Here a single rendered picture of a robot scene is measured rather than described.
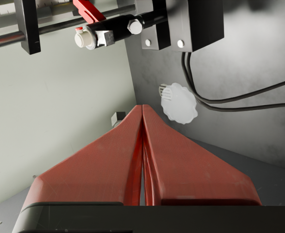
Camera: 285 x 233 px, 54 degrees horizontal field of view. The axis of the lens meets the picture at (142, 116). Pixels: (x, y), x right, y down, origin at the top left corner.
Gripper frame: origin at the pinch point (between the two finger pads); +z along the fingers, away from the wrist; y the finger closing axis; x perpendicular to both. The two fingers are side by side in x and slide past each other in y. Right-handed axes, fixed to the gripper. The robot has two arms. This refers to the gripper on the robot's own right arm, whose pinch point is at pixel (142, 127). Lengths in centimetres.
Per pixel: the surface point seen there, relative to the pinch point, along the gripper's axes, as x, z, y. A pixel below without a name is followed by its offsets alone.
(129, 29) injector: 3.7, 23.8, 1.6
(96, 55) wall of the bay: 19, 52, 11
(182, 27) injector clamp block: 4.6, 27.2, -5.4
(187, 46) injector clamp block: 6.9, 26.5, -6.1
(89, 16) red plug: 2.3, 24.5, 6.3
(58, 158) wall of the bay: 38, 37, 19
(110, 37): 2.7, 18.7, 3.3
